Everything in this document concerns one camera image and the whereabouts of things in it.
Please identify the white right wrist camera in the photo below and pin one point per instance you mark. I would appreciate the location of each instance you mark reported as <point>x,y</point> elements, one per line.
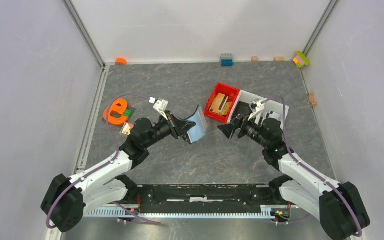
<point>256,107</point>

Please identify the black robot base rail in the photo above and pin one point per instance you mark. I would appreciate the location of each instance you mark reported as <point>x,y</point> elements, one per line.
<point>202,198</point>

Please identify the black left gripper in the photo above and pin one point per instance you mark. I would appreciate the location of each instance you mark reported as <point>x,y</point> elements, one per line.
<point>178,127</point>

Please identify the orange letter toy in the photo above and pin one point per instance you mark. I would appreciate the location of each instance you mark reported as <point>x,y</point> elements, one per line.
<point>114,114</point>

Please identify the orange round toy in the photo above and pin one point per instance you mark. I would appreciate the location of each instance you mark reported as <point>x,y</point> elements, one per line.
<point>120,61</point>

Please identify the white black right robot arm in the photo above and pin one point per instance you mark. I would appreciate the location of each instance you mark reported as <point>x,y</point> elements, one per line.
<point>338,206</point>

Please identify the red plastic bin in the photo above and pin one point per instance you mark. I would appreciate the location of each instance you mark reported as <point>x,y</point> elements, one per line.
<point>223,88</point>

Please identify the pink wooden block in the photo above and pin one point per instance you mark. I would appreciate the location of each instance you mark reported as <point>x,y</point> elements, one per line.
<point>126,128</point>

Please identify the green pink lego stack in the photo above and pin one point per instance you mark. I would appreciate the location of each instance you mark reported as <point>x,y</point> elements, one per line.
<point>301,60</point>

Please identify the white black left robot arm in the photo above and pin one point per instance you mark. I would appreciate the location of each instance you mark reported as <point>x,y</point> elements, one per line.
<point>68,199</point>

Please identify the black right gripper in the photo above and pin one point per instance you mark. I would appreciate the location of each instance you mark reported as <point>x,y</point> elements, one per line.
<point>227,129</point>

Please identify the green lego brick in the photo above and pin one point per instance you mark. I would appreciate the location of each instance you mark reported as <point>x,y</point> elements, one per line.
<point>129,112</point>

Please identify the blue grey lego block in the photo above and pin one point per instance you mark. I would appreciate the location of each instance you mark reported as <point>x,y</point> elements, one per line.
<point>226,59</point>

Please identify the small tan wooden block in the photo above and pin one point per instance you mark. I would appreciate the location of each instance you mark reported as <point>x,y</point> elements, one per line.
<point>254,59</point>

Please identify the white plastic bin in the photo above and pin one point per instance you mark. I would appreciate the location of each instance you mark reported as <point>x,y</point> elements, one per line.
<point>241,105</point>
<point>275,110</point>

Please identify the curved wooden arch block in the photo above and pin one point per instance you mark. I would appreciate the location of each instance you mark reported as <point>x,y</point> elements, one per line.
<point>312,100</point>

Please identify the stack of gold credit cards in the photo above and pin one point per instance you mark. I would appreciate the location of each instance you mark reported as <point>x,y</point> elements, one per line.
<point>221,105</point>

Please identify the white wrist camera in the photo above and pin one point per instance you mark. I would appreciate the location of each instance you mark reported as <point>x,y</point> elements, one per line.
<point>160,105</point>
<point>256,107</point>

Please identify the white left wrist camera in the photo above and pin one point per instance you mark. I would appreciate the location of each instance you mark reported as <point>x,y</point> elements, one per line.
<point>160,105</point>

